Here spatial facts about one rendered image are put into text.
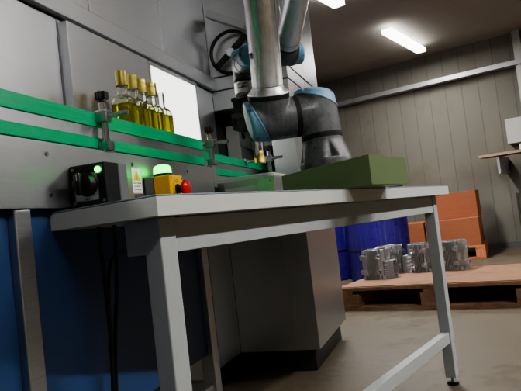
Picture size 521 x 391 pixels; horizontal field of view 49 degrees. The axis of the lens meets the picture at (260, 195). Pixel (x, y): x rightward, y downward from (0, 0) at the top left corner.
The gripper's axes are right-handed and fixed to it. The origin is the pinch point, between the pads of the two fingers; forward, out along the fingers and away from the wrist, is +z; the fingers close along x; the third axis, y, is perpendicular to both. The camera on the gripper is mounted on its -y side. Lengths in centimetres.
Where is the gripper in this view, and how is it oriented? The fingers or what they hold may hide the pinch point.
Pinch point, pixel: (259, 153)
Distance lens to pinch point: 192.2
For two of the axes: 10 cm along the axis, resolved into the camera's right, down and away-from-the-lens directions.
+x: -3.0, -0.1, -9.6
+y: -9.5, 1.2, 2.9
